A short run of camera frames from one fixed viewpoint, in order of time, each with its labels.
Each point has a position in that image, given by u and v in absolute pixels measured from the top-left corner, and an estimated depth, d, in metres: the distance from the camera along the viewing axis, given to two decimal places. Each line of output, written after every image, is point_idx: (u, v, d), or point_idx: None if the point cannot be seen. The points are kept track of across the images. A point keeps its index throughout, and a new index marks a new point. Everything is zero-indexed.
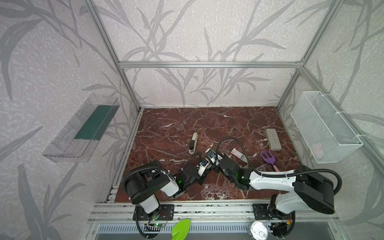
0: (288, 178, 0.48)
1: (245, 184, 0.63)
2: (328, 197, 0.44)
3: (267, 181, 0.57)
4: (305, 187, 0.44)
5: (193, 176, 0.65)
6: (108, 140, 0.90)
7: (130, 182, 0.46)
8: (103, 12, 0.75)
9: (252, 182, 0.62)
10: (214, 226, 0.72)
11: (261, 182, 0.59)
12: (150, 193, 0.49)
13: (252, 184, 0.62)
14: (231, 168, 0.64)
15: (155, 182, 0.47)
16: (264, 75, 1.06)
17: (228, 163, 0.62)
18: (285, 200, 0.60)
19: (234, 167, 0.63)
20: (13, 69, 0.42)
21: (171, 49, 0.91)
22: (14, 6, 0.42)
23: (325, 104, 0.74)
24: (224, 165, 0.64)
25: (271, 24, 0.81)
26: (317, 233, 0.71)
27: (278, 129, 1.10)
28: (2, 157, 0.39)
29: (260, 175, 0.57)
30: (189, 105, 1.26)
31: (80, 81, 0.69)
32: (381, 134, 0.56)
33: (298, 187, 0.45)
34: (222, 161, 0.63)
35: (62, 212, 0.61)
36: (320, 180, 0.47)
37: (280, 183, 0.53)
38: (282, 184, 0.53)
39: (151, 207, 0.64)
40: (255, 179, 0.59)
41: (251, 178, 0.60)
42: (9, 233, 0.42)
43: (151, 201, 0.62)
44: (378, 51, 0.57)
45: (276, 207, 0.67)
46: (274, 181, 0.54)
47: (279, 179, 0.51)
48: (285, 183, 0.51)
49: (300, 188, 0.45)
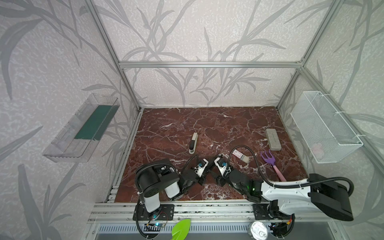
0: (302, 188, 0.48)
1: (256, 195, 0.61)
2: (346, 205, 0.43)
3: (280, 193, 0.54)
4: (321, 197, 0.43)
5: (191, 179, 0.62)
6: (108, 140, 0.90)
7: (142, 176, 0.48)
8: (103, 12, 0.75)
9: (264, 193, 0.61)
10: (214, 226, 0.72)
11: (274, 194, 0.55)
12: (161, 188, 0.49)
13: (265, 196, 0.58)
14: (242, 182, 0.63)
15: (167, 178, 0.50)
16: (264, 75, 1.06)
17: (240, 175, 0.60)
18: (293, 205, 0.60)
19: (245, 180, 0.61)
20: (13, 69, 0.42)
21: (171, 49, 0.91)
22: (14, 6, 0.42)
23: (325, 104, 0.74)
24: (234, 178, 0.62)
25: (271, 24, 0.81)
26: (317, 234, 0.70)
27: (278, 129, 1.10)
28: (2, 157, 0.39)
29: (272, 186, 0.56)
30: (189, 105, 1.26)
31: (80, 80, 0.69)
32: (381, 134, 0.56)
33: (315, 197, 0.44)
34: (232, 173, 0.62)
35: (62, 212, 0.61)
36: (335, 186, 0.47)
37: (294, 194, 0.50)
38: (297, 194, 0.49)
39: (152, 206, 0.65)
40: (268, 190, 0.58)
41: (263, 189, 0.59)
42: (9, 233, 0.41)
43: (154, 198, 0.62)
44: (378, 52, 0.57)
45: (280, 209, 0.66)
46: (288, 192, 0.53)
47: (293, 189, 0.51)
48: (300, 194, 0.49)
49: (317, 199, 0.45)
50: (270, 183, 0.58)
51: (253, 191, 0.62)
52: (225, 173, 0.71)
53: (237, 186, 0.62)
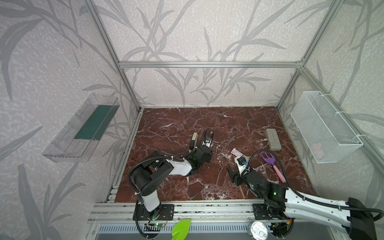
0: (340, 210, 0.47)
1: (275, 200, 0.59)
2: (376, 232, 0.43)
3: (309, 206, 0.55)
4: (360, 223, 0.44)
5: (207, 151, 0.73)
6: (108, 140, 0.90)
7: (137, 176, 0.48)
8: (103, 12, 0.75)
9: (290, 203, 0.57)
10: (214, 226, 0.72)
11: (301, 204, 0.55)
12: (157, 183, 0.51)
13: (288, 204, 0.63)
14: (261, 184, 0.62)
15: (161, 170, 0.48)
16: (264, 75, 1.06)
17: (258, 177, 0.59)
18: (300, 213, 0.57)
19: (264, 182, 0.59)
20: (13, 69, 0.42)
21: (171, 49, 0.91)
22: (14, 6, 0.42)
23: (325, 104, 0.74)
24: (252, 179, 0.60)
25: (271, 24, 0.81)
26: (317, 234, 0.69)
27: (278, 129, 1.10)
28: (2, 157, 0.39)
29: (301, 197, 0.54)
30: (189, 105, 1.26)
31: (80, 80, 0.69)
32: (381, 134, 0.56)
33: (354, 222, 0.44)
34: (250, 174, 0.61)
35: (62, 212, 0.61)
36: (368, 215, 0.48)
37: (328, 212, 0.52)
38: (332, 214, 0.50)
39: (154, 203, 0.65)
40: (295, 200, 0.56)
41: (289, 197, 0.56)
42: (9, 233, 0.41)
43: (152, 199, 0.62)
44: (378, 52, 0.57)
45: (285, 212, 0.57)
46: (321, 208, 0.52)
47: (328, 208, 0.49)
48: (336, 214, 0.49)
49: (355, 224, 0.44)
50: (300, 195, 0.55)
51: (273, 195, 0.60)
52: (244, 172, 0.69)
53: (254, 188, 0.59)
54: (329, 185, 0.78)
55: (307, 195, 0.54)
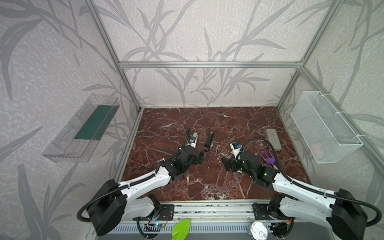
0: (325, 197, 0.45)
1: (264, 180, 0.60)
2: (360, 228, 0.42)
3: (295, 190, 0.53)
4: (342, 211, 0.41)
5: (193, 153, 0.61)
6: (108, 140, 0.90)
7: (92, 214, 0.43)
8: (103, 12, 0.75)
9: (276, 184, 0.58)
10: (214, 226, 0.72)
11: (288, 188, 0.55)
12: (114, 220, 0.45)
13: (274, 185, 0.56)
14: (251, 161, 0.64)
15: (110, 208, 0.41)
16: (264, 75, 1.06)
17: (250, 155, 0.62)
18: (293, 210, 0.61)
19: (255, 160, 0.61)
20: (13, 69, 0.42)
21: (171, 49, 0.91)
22: (14, 6, 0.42)
23: (325, 104, 0.74)
24: (244, 156, 0.63)
25: (271, 24, 0.81)
26: (317, 234, 0.69)
27: (278, 129, 1.10)
28: (2, 157, 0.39)
29: (290, 181, 0.54)
30: (189, 105, 1.26)
31: (80, 80, 0.69)
32: (381, 135, 0.56)
33: (335, 209, 0.42)
34: (244, 152, 0.64)
35: (62, 212, 0.61)
36: (359, 211, 0.44)
37: (312, 198, 0.49)
38: (316, 200, 0.48)
39: (146, 210, 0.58)
40: (283, 182, 0.55)
41: (277, 179, 0.57)
42: (9, 233, 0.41)
43: (138, 211, 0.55)
44: (378, 52, 0.57)
45: (280, 207, 0.65)
46: (306, 193, 0.50)
47: (313, 194, 0.48)
48: (319, 201, 0.47)
49: (337, 212, 0.42)
50: (289, 178, 0.54)
51: (263, 175, 0.60)
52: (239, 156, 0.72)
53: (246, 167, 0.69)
54: (329, 185, 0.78)
55: (298, 181, 0.52)
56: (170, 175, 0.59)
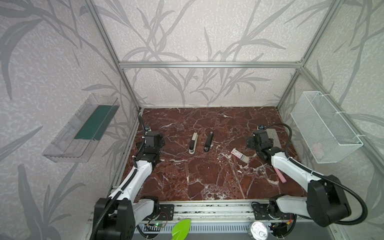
0: (311, 175, 0.46)
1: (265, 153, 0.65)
2: (332, 213, 0.43)
3: (288, 165, 0.55)
4: (320, 187, 0.43)
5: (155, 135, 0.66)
6: (108, 140, 0.90)
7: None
8: (103, 12, 0.75)
9: (275, 156, 0.61)
10: (214, 226, 0.72)
11: (283, 163, 0.58)
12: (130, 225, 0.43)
13: (273, 157, 0.62)
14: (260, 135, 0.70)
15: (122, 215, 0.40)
16: (264, 75, 1.06)
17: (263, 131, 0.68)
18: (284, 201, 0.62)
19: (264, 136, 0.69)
20: (13, 69, 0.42)
21: (171, 49, 0.91)
22: (14, 6, 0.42)
23: (325, 104, 0.74)
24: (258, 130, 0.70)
25: (271, 24, 0.81)
26: (316, 233, 0.70)
27: (278, 129, 1.10)
28: (2, 157, 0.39)
29: (287, 157, 0.57)
30: (189, 105, 1.26)
31: (80, 80, 0.69)
32: (381, 134, 0.56)
33: (314, 183, 0.43)
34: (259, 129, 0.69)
35: (62, 212, 0.61)
36: (342, 201, 0.44)
37: (298, 173, 0.51)
38: (300, 174, 0.50)
39: (148, 207, 0.62)
40: (281, 156, 0.58)
41: (278, 154, 0.60)
42: (9, 233, 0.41)
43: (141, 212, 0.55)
44: (378, 52, 0.57)
45: (276, 199, 0.66)
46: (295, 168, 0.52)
47: (302, 171, 0.49)
48: (304, 176, 0.48)
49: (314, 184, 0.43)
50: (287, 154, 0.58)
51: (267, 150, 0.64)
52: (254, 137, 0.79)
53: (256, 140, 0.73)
54: None
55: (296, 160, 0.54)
56: (149, 161, 0.57)
